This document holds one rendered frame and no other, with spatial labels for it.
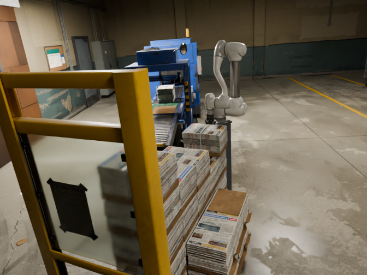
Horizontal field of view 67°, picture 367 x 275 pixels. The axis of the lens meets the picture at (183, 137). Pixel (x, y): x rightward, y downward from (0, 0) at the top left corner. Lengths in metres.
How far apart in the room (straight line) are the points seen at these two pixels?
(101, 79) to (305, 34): 11.60
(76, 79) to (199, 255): 1.45
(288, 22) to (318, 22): 1.13
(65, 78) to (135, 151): 0.37
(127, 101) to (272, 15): 11.22
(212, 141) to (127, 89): 1.75
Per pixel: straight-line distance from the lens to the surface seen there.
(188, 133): 2.66
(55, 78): 1.15
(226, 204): 2.39
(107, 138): 1.07
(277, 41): 12.07
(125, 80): 0.93
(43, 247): 1.73
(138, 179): 1.05
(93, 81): 1.03
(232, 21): 11.74
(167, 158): 1.60
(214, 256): 2.03
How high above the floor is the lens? 1.95
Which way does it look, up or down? 20 degrees down
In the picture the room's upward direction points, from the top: 4 degrees counter-clockwise
